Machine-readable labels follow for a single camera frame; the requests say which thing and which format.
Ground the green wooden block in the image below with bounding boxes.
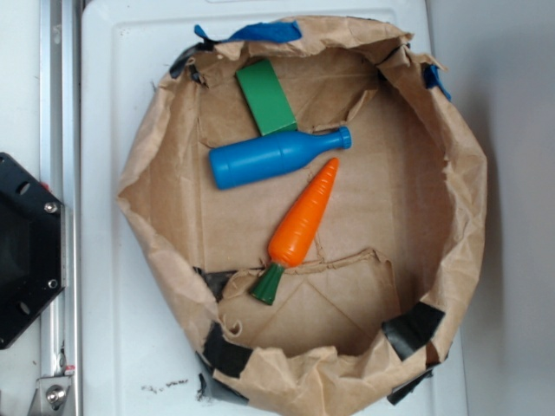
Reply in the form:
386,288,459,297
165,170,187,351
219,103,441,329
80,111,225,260
236,60,297,136

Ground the orange toy carrot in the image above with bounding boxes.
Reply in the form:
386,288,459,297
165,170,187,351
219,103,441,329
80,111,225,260
250,158,340,305

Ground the brown paper bag bin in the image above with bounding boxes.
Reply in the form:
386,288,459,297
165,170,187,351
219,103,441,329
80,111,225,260
117,16,487,415

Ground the blue toy bottle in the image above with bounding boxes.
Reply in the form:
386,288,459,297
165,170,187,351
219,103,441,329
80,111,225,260
209,127,352,190

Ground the white plastic tray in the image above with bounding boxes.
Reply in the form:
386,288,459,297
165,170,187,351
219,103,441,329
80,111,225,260
79,0,470,416

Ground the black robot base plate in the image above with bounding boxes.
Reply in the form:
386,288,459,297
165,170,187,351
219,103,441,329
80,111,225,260
1,153,64,350

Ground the aluminium rail frame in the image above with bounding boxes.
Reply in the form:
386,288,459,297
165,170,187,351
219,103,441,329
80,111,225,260
29,1,86,415

